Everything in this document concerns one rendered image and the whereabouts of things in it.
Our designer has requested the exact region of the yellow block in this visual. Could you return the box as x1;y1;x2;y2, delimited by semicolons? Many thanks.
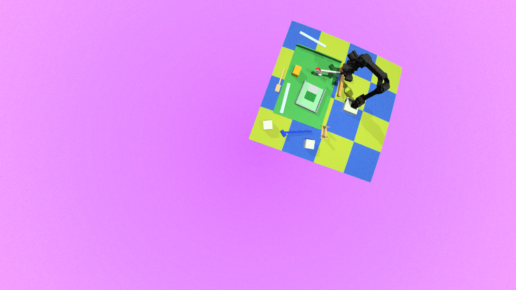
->
292;65;302;77

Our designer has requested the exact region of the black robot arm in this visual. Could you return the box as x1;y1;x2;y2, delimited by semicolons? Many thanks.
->
342;50;390;109

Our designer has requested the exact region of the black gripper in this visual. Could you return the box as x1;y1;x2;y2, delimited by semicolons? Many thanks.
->
344;59;358;82

